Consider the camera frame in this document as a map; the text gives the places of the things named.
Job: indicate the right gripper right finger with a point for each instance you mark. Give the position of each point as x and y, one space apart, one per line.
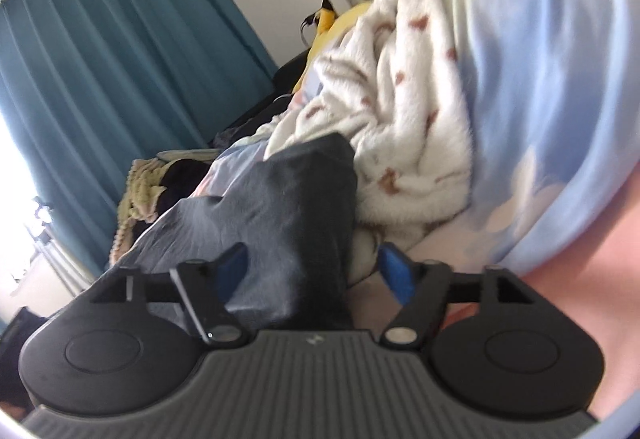
421 289

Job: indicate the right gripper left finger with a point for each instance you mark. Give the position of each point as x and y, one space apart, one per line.
205 287

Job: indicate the black jeans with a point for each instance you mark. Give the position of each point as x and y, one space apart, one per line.
295 213

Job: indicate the cream knitted blanket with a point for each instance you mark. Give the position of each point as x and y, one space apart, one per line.
139 202

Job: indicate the black garment on pile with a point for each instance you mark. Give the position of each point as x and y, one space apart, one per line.
180 181

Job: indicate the garment steamer stand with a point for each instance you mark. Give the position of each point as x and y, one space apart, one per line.
31 246

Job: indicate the white heart pattern fleece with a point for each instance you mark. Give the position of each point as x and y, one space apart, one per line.
392 88

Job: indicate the black sofa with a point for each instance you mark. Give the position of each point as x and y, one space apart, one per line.
274 103

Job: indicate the teal curtain right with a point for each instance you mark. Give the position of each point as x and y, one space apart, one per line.
88 86

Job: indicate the yellow pikachu plush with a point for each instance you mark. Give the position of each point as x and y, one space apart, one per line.
330 26

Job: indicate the pastel pink bed sheet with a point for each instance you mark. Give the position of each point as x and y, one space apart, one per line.
552 92

